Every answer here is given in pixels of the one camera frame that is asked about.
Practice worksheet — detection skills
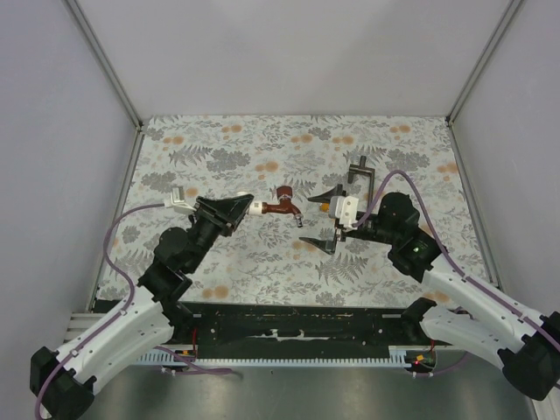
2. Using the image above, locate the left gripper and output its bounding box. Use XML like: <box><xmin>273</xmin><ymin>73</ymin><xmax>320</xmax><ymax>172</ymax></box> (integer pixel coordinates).
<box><xmin>186</xmin><ymin>194</ymin><xmax>255</xmax><ymax>273</ymax></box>

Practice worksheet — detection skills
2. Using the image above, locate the white pipe elbow fitting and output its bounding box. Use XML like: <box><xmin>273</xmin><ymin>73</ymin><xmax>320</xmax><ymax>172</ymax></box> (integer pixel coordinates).
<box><xmin>246</xmin><ymin>199</ymin><xmax>265</xmax><ymax>216</ymax></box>

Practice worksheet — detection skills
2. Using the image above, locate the brown faucet with chrome cap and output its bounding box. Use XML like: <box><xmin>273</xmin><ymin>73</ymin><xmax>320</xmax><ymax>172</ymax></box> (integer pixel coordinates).
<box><xmin>262</xmin><ymin>185</ymin><xmax>303</xmax><ymax>228</ymax></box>

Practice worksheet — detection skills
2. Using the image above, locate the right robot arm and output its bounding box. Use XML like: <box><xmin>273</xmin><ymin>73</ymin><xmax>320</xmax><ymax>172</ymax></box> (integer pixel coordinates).
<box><xmin>308</xmin><ymin>185</ymin><xmax>559</xmax><ymax>401</ymax></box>

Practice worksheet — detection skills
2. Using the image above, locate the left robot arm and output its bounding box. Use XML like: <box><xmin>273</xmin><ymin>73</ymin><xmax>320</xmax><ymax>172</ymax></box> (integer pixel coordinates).
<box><xmin>30</xmin><ymin>194</ymin><xmax>254</xmax><ymax>419</ymax></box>

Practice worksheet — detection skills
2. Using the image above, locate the floral patterned table mat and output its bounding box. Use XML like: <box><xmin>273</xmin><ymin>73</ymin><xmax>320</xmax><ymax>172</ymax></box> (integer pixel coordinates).
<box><xmin>96</xmin><ymin>115</ymin><xmax>486</xmax><ymax>307</ymax></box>

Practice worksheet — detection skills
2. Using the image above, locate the grey metal faucet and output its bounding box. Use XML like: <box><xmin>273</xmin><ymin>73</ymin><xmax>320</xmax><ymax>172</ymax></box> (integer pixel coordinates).
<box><xmin>347</xmin><ymin>155</ymin><xmax>375</xmax><ymax>204</ymax></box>

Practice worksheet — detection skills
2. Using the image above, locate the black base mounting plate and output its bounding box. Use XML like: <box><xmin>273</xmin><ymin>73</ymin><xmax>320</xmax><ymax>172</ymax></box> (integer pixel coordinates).
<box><xmin>169</xmin><ymin>303</ymin><xmax>434</xmax><ymax>359</ymax></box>

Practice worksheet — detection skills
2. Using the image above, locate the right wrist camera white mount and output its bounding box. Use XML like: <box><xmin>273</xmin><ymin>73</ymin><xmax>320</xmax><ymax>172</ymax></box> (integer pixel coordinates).
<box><xmin>328</xmin><ymin>195</ymin><xmax>360</xmax><ymax>231</ymax></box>

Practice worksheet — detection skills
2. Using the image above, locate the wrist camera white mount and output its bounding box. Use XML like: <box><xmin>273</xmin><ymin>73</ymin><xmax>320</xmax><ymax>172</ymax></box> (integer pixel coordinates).
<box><xmin>328</xmin><ymin>195</ymin><xmax>360</xmax><ymax>231</ymax></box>
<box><xmin>164</xmin><ymin>186</ymin><xmax>196</xmax><ymax>215</ymax></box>

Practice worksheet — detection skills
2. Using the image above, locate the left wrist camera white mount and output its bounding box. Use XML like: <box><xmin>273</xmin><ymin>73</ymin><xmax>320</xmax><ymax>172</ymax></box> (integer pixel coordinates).
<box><xmin>164</xmin><ymin>186</ymin><xmax>196</xmax><ymax>215</ymax></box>

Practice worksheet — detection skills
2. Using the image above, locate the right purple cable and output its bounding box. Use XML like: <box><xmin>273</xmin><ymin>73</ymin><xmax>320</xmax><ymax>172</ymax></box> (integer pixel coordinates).
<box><xmin>352</xmin><ymin>170</ymin><xmax>560</xmax><ymax>390</ymax></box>

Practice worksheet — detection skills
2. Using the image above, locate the purple cable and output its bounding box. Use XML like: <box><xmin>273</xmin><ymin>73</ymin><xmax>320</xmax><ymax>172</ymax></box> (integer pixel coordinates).
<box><xmin>352</xmin><ymin>170</ymin><xmax>560</xmax><ymax>390</ymax></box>
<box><xmin>33</xmin><ymin>201</ymin><xmax>244</xmax><ymax>419</ymax></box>

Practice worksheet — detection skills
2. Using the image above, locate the white slotted cable duct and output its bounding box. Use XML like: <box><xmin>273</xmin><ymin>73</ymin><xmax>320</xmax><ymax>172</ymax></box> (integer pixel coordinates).
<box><xmin>134</xmin><ymin>348</ymin><xmax>411</xmax><ymax>368</ymax></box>

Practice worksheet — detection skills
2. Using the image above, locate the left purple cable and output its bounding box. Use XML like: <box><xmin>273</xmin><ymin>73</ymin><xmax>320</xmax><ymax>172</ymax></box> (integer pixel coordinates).
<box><xmin>33</xmin><ymin>201</ymin><xmax>244</xmax><ymax>419</ymax></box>

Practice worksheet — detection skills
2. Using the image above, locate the aluminium rail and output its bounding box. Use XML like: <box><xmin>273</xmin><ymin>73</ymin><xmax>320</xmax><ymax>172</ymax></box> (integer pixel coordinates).
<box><xmin>62</xmin><ymin>312</ymin><xmax>110</xmax><ymax>344</ymax></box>

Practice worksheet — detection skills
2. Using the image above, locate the left aluminium frame post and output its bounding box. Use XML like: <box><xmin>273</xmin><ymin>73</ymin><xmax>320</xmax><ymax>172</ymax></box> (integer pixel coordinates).
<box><xmin>62</xmin><ymin>0</ymin><xmax>143</xmax><ymax>132</ymax></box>

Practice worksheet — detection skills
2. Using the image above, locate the aluminium frame post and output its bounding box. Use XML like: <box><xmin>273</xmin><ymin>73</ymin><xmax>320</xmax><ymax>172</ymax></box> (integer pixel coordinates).
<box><xmin>62</xmin><ymin>0</ymin><xmax>143</xmax><ymax>132</ymax></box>
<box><xmin>445</xmin><ymin>0</ymin><xmax>526</xmax><ymax>127</ymax></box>

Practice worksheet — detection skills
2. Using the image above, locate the right aluminium frame post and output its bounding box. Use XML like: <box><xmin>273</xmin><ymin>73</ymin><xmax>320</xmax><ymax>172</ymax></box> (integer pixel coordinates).
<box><xmin>445</xmin><ymin>0</ymin><xmax>526</xmax><ymax>127</ymax></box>

